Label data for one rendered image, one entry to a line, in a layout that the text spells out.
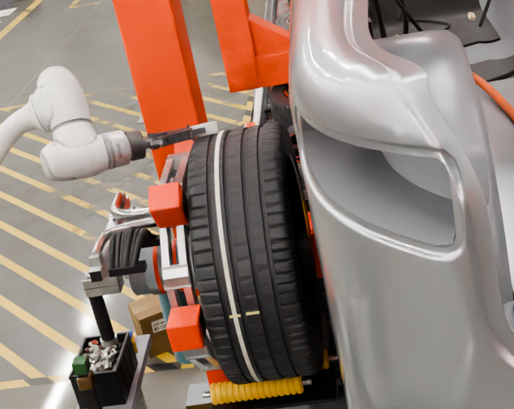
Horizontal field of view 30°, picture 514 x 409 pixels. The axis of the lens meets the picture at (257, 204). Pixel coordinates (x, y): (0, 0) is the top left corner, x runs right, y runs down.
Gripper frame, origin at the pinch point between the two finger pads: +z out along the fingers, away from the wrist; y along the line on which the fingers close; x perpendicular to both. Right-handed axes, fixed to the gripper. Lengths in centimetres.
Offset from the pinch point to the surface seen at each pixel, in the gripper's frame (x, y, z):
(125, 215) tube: -18.8, -10.8, -22.5
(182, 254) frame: -25.2, 20.0, -16.4
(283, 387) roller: -70, 8, 5
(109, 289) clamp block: -32.5, 6.1, -33.2
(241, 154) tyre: -5.8, 16.9, 3.2
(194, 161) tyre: -5.5, 12.8, -7.5
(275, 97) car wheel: -17, -201, 93
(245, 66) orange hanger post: -1, -215, 86
